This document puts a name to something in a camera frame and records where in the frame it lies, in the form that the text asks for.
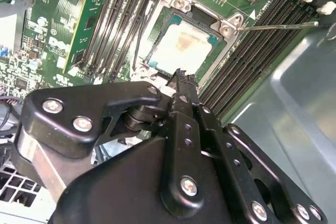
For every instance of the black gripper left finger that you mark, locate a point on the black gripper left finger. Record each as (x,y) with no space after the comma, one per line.
(65,108)

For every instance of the silver green CPU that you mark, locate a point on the silver green CPU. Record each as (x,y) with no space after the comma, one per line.
(181,45)

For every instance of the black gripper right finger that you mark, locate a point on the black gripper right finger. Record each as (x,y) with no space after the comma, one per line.
(232,153)

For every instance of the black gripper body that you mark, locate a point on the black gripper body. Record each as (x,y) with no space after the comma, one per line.
(118,195)

